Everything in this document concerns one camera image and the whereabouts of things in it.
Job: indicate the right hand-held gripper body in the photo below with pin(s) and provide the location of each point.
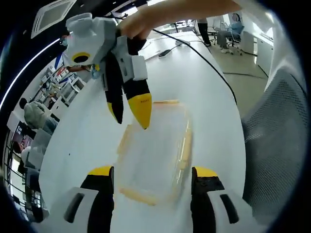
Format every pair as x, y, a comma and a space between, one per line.
97, 36

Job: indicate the person's right hand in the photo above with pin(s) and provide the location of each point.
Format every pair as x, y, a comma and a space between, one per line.
143, 21

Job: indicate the ceiling air vent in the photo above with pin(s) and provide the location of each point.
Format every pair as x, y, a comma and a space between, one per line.
52, 17

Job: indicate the white cabinet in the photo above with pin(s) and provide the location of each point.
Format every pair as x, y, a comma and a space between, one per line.
257, 52

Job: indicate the clear plastic buckle container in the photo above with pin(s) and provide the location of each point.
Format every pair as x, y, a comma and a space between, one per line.
155, 155

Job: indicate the storage shelves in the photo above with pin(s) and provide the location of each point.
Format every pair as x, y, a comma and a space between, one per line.
60, 83

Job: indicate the grey mesh office chair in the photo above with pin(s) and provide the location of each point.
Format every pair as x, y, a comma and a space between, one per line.
274, 136

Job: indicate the long ceiling light strip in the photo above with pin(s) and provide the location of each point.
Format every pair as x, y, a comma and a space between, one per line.
24, 70

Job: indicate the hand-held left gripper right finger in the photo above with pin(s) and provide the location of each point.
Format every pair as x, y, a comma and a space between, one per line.
204, 201

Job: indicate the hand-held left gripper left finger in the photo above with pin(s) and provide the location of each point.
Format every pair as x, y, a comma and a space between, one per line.
99, 199

